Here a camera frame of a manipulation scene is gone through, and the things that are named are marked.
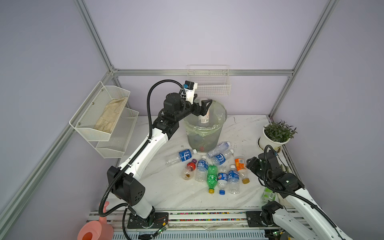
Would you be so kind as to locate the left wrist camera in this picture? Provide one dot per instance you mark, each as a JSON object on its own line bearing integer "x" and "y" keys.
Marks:
{"x": 189, "y": 91}

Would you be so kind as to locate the white two-tier mesh shelf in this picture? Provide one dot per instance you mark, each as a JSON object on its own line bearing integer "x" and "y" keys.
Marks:
{"x": 112, "y": 145}

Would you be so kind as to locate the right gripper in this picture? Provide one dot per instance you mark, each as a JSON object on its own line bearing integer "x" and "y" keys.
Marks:
{"x": 251, "y": 163}

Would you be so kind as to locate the blue label water bottle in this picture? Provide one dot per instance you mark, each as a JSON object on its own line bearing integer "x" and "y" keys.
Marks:
{"x": 221, "y": 158}

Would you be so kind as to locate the white wire wall basket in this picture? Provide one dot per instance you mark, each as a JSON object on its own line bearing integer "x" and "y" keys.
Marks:
{"x": 212, "y": 80}

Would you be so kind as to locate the pepsi bottle blue cap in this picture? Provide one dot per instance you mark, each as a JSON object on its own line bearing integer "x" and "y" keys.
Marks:
{"x": 222, "y": 180}

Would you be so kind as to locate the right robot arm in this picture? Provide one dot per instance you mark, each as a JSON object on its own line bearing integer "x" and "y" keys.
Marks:
{"x": 290, "y": 188}

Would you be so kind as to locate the grey bin with green liner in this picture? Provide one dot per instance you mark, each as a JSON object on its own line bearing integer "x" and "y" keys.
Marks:
{"x": 209, "y": 127}

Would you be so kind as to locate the pink watering can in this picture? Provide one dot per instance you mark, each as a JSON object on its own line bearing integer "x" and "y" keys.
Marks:
{"x": 96, "y": 230}

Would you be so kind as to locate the orange label yellow cap bottle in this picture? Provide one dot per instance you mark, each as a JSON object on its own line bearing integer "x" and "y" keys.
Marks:
{"x": 242, "y": 170}

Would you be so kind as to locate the potted green plant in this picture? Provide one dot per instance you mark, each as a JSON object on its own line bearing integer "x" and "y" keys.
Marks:
{"x": 276, "y": 134}

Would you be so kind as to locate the green soda bottle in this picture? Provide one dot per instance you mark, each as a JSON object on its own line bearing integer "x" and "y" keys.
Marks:
{"x": 212, "y": 178}

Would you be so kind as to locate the lime label bottle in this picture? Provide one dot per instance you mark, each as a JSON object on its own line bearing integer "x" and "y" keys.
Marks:
{"x": 268, "y": 196}

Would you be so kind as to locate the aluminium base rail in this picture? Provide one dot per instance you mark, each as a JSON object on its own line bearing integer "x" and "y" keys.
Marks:
{"x": 210, "y": 225}

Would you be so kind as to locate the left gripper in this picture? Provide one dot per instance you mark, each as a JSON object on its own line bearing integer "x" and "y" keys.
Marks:
{"x": 197, "y": 112}

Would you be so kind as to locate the beige cloth in shelf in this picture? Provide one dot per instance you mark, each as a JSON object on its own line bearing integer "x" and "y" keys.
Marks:
{"x": 110, "y": 115}

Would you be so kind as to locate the clear bottle near bin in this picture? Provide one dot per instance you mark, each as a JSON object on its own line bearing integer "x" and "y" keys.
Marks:
{"x": 220, "y": 148}

